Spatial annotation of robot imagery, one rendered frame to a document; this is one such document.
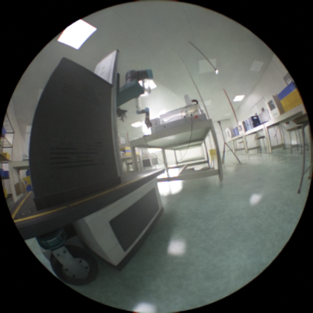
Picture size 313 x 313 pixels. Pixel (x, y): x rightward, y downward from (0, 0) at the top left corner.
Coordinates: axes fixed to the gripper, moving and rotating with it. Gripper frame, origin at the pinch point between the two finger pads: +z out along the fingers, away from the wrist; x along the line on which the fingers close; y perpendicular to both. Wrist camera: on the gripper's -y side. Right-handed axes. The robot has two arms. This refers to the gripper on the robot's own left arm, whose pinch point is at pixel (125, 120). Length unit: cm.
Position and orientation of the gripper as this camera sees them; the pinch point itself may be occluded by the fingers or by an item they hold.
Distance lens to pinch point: 142.7
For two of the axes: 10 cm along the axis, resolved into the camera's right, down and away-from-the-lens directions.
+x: 6.1, -0.9, -7.9
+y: -6.5, 5.2, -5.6
